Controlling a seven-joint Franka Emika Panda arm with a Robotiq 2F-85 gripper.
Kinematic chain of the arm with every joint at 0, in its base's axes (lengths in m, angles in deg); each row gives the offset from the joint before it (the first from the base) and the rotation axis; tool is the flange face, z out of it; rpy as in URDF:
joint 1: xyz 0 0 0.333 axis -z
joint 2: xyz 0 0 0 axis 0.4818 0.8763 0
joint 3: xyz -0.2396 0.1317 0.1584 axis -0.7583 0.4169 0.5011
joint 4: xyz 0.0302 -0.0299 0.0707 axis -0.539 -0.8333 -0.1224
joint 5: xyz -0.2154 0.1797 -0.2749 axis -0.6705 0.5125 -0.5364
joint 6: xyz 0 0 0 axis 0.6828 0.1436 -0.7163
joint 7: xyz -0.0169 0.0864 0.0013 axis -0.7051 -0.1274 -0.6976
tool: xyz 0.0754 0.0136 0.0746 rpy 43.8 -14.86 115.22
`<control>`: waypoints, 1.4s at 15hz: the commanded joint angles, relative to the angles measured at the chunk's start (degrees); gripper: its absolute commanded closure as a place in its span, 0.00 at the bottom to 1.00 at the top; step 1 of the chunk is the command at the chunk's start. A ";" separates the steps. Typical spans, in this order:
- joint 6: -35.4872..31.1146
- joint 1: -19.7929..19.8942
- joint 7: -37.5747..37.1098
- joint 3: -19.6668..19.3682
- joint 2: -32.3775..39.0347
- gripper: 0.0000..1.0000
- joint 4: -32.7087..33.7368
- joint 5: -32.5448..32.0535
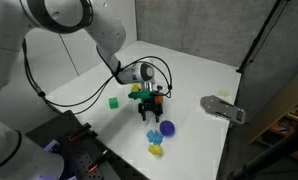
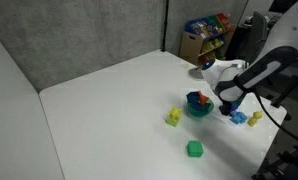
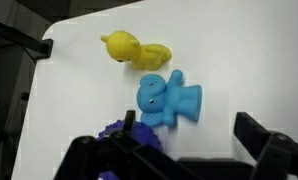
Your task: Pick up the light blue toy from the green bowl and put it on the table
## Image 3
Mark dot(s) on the purple ribbed ball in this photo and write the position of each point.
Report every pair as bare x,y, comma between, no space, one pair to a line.
145,135

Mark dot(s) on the light blue elephant toy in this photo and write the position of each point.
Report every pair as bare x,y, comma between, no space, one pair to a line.
169,98

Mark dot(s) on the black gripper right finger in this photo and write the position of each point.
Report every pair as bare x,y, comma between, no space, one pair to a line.
252,131

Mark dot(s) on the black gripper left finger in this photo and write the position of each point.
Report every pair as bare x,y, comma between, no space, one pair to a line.
129,121

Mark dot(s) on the yellow bear toy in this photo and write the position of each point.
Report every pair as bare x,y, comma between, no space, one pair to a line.
135,50

